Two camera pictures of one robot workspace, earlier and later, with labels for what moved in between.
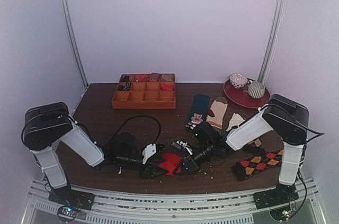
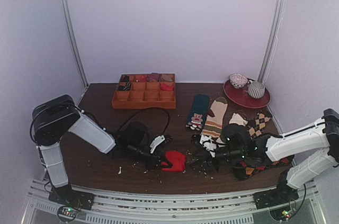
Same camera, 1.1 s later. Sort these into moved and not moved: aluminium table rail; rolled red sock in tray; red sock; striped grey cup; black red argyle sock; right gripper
Moved: right gripper; red sock
Not moved: striped grey cup; rolled red sock in tray; black red argyle sock; aluminium table rail
